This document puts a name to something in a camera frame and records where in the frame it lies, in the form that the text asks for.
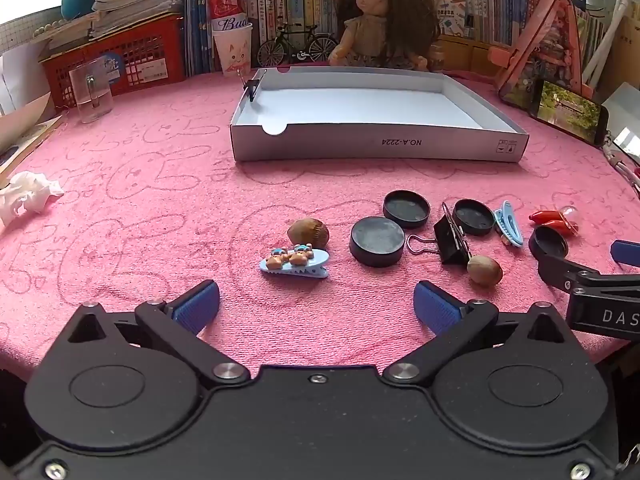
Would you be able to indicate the black round lid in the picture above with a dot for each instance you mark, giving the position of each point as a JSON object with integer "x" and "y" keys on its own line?
{"x": 547, "y": 241}
{"x": 406, "y": 207}
{"x": 377, "y": 241}
{"x": 473, "y": 216}

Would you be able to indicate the brown cardboard board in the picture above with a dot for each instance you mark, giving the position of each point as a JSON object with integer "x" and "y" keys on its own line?
{"x": 629, "y": 45}

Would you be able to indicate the large black binder clip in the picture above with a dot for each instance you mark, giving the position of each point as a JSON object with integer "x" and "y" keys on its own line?
{"x": 450, "y": 240}

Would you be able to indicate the small black binder clip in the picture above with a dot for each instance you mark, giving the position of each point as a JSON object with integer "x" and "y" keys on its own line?
{"x": 251, "y": 89}

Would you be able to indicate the plain blue hair clip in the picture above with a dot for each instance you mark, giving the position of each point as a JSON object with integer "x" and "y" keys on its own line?
{"x": 510, "y": 222}

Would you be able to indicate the small beige jar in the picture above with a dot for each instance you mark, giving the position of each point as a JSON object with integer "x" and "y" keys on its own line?
{"x": 437, "y": 55}

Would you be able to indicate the cat print paper cup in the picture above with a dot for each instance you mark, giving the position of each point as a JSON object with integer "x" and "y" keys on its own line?
{"x": 232, "y": 47}

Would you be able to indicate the open paper notebook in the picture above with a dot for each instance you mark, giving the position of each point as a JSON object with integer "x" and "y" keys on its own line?
{"x": 20, "y": 125}

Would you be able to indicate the white cardboard box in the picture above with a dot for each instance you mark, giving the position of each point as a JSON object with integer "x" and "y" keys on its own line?
{"x": 360, "y": 105}

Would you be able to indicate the blue bear hair clip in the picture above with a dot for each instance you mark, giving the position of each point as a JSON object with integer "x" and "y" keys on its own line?
{"x": 295, "y": 264}

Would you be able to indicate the black miniature bicycle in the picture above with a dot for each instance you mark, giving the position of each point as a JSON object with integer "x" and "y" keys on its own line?
{"x": 295, "y": 45}

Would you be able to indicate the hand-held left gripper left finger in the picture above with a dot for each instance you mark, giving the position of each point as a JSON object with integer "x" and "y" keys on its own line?
{"x": 197, "y": 305}

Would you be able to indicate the pencil print carton box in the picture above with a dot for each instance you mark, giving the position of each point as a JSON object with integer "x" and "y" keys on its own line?
{"x": 452, "y": 17}

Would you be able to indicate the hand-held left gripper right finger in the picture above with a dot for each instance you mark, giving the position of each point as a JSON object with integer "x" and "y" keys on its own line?
{"x": 435, "y": 305}

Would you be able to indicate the pink printed towel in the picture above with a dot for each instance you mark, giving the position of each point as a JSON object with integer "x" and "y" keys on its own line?
{"x": 150, "y": 185}

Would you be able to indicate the brown nut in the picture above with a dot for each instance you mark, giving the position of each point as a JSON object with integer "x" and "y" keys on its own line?
{"x": 484, "y": 270}
{"x": 308, "y": 233}

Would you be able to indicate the wooden drawer unit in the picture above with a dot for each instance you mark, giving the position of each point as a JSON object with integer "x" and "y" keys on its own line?
{"x": 470, "y": 52}

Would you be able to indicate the red drink can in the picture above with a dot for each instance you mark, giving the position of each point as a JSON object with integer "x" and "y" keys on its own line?
{"x": 227, "y": 2}

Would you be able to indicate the clear plastic bulb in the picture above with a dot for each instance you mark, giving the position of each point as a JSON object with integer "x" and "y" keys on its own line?
{"x": 571, "y": 211}

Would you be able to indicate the crumpled white tissue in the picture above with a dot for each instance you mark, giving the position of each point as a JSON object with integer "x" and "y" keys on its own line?
{"x": 25, "y": 195}

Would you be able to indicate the white plastic pipes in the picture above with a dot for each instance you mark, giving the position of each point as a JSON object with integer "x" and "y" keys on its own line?
{"x": 607, "y": 45}

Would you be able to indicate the large red plastic basket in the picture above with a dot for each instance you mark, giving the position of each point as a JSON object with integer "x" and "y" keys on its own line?
{"x": 150, "y": 60}

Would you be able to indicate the curly brown hair doll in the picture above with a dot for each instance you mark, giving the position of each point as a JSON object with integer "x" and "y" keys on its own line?
{"x": 385, "y": 15}

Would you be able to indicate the smartphone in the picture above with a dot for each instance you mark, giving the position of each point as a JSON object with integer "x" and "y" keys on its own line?
{"x": 570, "y": 110}

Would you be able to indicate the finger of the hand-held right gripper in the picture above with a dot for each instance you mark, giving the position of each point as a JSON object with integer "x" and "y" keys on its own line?
{"x": 625, "y": 252}
{"x": 557, "y": 269}

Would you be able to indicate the pink triangular dollhouse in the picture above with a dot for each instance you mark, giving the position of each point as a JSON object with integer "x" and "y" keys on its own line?
{"x": 545, "y": 45}

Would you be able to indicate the clear acrylic stand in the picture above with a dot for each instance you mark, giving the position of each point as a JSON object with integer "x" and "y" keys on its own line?
{"x": 90, "y": 95}

